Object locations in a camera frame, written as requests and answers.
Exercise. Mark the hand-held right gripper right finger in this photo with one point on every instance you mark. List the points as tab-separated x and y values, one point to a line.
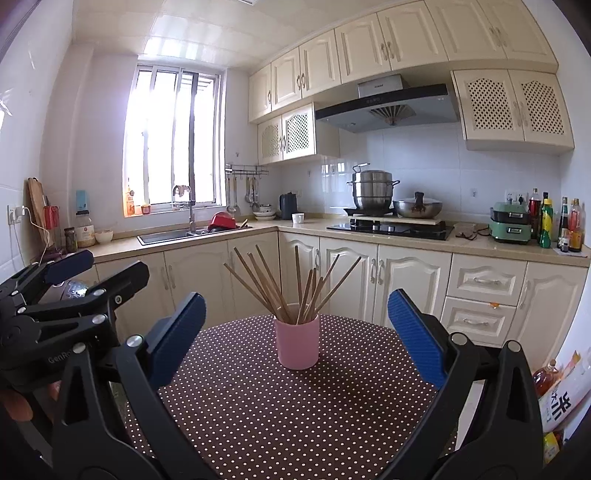
418	344

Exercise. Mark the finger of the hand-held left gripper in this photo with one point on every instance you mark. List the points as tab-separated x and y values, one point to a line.
69	266
124	279

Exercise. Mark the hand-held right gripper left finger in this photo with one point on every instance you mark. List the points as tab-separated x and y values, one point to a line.
178	341

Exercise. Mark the pink cylindrical cup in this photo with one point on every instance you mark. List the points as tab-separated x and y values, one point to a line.
298	346

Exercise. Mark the bunch of chopsticks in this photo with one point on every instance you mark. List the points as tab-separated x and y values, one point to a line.
298	277

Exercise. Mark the person's left hand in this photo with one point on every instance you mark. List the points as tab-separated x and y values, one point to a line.
14	404

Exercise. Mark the small dark jar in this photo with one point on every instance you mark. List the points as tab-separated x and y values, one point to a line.
70	240

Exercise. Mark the large jar white lid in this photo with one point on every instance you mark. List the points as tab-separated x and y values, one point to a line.
85	233

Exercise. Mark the small white bowl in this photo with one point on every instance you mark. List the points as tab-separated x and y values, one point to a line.
104	237

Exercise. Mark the red utensil holder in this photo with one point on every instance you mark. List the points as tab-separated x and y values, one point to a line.
51	217

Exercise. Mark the steel kitchen sink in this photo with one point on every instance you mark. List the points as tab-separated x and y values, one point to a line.
166	237

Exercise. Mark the cream lower kitchen cabinets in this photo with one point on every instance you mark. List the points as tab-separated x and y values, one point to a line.
406	281

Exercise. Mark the light blue box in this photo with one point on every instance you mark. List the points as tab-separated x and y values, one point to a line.
81	201

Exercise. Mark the wooden cutting board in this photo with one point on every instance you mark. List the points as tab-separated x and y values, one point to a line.
37	203

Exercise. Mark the orange bottle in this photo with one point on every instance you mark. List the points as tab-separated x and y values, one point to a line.
129	203

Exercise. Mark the steel kitchen faucet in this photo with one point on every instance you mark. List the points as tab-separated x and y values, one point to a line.
190	212

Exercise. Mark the red plastic basin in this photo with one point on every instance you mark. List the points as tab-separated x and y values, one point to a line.
221	222

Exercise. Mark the black gas stove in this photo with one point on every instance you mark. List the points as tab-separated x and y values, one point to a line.
392	230

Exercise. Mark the wooden trivet board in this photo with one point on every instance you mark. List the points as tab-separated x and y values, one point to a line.
431	221

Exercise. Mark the hanging steel ladle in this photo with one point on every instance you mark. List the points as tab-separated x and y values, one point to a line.
231	203

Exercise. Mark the cooking oil bottle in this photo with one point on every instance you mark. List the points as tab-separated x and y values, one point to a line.
544	381

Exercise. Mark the steel wok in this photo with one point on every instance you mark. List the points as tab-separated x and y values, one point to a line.
415	208

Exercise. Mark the kitchen window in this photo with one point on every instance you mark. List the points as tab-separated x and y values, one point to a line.
157	138

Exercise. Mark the green electric grill cooker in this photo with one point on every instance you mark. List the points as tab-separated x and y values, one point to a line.
510	228

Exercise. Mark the beige kitchen countertop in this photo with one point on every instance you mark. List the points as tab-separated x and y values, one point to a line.
314	227

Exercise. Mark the steel steamer pot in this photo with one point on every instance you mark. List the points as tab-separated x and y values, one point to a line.
373	191

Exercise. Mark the white printed rice bag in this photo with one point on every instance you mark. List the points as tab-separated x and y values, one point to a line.
568	406

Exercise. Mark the white mug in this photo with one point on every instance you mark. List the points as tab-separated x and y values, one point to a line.
298	218

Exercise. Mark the dark electric kettle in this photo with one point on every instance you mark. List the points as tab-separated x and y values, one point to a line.
287	207

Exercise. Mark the cluster of condiment bottles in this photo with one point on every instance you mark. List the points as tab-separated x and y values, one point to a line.
546	226

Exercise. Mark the steel range hood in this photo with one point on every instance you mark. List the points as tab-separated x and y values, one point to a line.
388	113

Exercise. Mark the wall socket with charger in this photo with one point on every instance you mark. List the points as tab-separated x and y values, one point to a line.
16	214

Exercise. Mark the wall utensil rail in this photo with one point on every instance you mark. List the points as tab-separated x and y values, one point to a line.
247	167

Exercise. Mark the white wall power socket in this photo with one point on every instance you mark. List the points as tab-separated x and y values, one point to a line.
510	194

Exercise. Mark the cream upper wall cabinets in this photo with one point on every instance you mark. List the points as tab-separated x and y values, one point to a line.
360	46

